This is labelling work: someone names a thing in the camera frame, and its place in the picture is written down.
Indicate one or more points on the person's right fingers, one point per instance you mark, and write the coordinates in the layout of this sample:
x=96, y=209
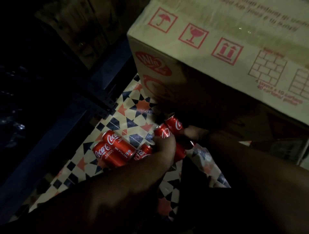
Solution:
x=189, y=133

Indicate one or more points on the blue metal shelf frame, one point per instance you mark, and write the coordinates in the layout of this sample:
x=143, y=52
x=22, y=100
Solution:
x=72, y=115

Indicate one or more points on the person's left hand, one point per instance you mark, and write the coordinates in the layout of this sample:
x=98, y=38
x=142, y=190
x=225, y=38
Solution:
x=165, y=150

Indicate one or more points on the person's right forearm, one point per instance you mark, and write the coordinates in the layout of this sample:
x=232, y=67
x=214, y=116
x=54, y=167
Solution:
x=256, y=173

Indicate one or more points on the person's right hand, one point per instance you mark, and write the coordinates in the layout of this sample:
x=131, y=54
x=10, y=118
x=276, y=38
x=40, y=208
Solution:
x=194, y=135

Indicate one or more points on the person's dark trousers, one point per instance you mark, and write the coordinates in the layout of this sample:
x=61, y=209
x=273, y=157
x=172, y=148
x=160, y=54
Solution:
x=198, y=205

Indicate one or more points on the plastic wrapped bottle pack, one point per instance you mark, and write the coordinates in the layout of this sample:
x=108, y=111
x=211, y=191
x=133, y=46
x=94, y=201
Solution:
x=14, y=115

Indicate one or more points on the dark carton with grey label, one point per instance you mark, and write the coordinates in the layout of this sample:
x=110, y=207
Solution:
x=280, y=148

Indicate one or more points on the large printed cardboard box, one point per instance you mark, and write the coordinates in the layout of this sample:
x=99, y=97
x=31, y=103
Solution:
x=231, y=29

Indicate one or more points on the person's left fingers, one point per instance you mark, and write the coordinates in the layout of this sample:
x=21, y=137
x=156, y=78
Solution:
x=166, y=142

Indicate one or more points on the red soda can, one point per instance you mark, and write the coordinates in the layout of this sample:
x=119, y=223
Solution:
x=118, y=144
x=143, y=152
x=107, y=154
x=175, y=124
x=163, y=131

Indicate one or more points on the person's left forearm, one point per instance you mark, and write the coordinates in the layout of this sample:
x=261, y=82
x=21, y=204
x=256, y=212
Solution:
x=101, y=195

